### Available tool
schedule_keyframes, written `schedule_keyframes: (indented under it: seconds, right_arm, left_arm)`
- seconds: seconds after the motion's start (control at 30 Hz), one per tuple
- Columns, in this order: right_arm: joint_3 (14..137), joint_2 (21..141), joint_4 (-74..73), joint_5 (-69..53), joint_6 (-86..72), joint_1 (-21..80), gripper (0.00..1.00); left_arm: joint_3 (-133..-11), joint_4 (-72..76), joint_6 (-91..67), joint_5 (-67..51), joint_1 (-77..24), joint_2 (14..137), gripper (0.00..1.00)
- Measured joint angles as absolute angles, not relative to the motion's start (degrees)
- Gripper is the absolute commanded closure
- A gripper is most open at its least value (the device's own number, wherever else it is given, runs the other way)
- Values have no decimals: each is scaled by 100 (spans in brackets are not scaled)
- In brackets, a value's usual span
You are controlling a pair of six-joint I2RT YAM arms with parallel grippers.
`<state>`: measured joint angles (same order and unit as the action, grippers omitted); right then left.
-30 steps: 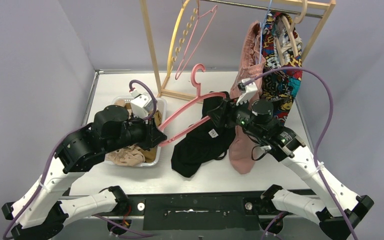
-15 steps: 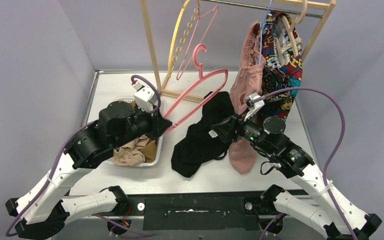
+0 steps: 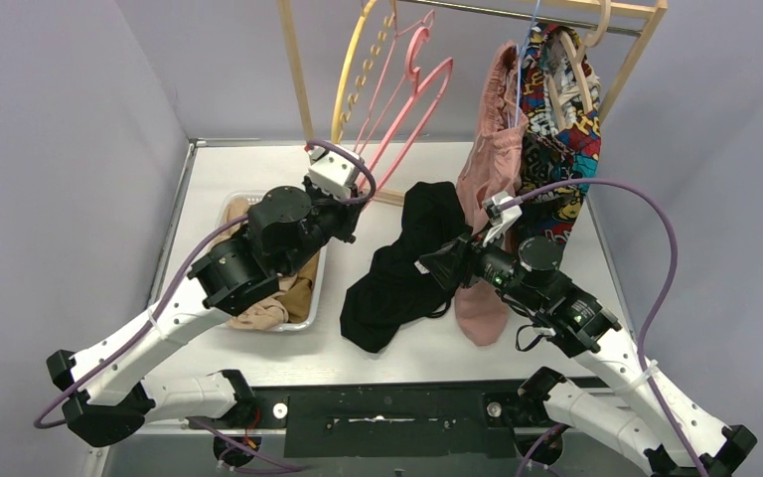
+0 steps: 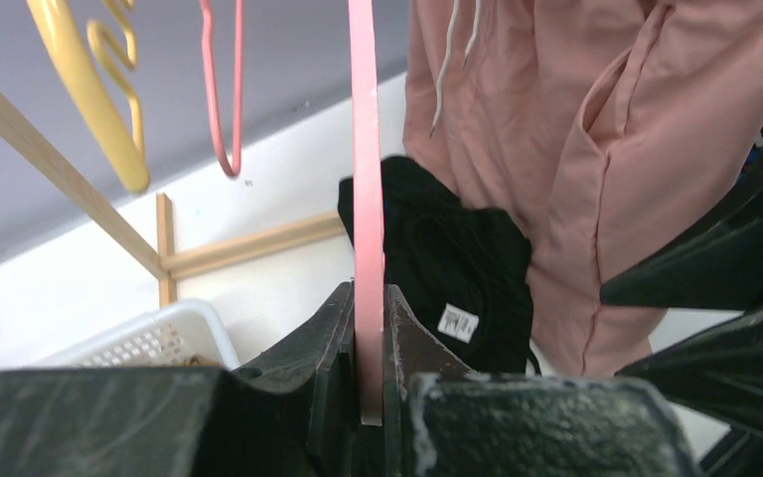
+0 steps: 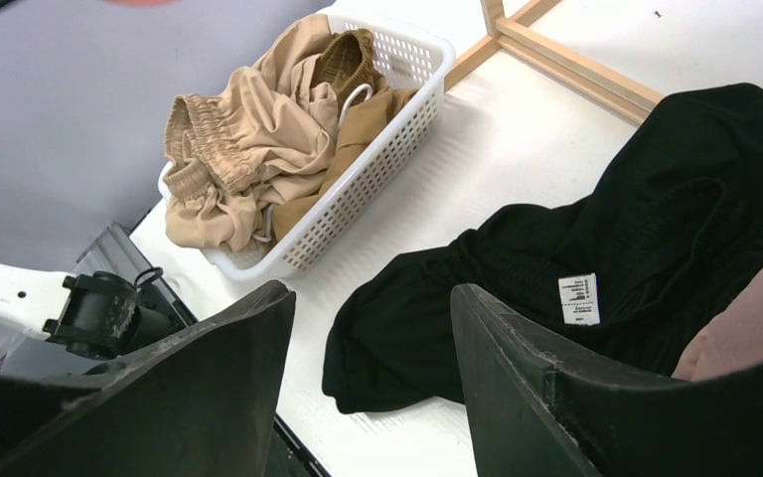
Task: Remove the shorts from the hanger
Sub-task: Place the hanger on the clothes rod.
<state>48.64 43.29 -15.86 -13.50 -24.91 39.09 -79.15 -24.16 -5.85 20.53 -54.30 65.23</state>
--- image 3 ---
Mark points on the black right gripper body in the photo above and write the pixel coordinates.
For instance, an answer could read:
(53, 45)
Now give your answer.
(493, 265)

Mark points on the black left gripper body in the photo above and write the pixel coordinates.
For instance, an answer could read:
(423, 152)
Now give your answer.
(343, 217)

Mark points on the black shorts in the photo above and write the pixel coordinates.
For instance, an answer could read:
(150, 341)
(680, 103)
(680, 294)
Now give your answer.
(397, 289)

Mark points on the brown shorts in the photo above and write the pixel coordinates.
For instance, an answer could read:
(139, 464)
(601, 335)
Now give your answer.
(296, 291)

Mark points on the beige shorts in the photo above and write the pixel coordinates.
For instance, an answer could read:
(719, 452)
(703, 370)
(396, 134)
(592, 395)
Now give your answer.
(270, 311)

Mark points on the thick pink plastic hanger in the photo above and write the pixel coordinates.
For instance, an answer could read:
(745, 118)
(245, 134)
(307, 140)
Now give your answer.
(419, 85)

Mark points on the light blue hanger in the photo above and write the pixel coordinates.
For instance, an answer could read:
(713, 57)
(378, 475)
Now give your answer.
(521, 50)

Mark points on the thin pink wire hanger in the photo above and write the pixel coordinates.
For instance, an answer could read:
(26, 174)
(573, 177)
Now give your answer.
(378, 62)

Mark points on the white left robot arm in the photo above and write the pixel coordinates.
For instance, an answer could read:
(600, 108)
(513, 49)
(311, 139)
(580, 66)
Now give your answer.
(110, 388)

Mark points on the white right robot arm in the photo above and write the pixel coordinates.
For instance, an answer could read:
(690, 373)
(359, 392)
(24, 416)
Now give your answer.
(662, 431)

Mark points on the colourful comic print shorts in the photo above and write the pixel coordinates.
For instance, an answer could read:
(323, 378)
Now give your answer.
(551, 154)

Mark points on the wooden hanger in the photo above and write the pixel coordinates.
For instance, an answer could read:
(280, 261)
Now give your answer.
(575, 57)

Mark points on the white plastic basket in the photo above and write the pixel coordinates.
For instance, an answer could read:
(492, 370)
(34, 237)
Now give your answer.
(288, 326)

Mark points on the wooden clothes rack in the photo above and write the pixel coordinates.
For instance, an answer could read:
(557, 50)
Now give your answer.
(637, 21)

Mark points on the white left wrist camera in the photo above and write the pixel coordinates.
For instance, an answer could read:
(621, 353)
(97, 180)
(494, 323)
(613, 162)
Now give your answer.
(332, 173)

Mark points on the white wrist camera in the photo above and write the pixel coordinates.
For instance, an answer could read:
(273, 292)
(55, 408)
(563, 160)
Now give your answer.
(503, 211)
(332, 173)

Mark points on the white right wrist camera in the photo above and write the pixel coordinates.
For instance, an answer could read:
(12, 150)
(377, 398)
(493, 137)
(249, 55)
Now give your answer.
(503, 211)

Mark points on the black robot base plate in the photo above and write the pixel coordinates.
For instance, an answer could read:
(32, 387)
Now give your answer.
(393, 420)

